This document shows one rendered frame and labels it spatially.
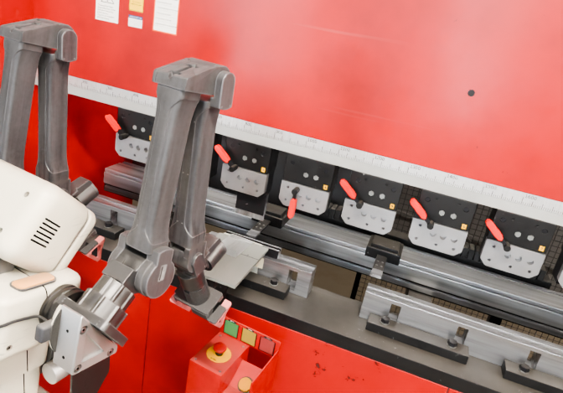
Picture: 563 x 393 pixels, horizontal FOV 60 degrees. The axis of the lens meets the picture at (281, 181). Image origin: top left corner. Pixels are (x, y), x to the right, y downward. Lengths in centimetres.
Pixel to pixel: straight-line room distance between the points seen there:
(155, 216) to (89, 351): 25
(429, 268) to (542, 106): 70
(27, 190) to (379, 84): 89
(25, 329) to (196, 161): 41
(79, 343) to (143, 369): 105
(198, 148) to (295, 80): 54
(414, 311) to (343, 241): 39
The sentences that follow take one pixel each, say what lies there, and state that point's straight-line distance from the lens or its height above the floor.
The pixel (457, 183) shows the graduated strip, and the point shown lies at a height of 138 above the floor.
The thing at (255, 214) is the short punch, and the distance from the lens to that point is 159.
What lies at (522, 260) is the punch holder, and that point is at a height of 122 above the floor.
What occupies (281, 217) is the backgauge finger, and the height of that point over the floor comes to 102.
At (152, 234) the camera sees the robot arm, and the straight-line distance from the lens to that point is 91.
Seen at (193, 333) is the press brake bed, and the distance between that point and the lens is 172.
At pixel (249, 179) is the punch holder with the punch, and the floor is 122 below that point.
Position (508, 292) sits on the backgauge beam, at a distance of 182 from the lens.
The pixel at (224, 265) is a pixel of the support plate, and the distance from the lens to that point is 147.
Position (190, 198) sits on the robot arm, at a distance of 98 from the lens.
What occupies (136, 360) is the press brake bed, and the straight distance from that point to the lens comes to 193.
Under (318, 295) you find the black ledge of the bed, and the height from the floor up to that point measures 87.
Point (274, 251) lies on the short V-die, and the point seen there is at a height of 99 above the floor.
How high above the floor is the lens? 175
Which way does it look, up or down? 20 degrees down
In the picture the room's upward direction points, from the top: 10 degrees clockwise
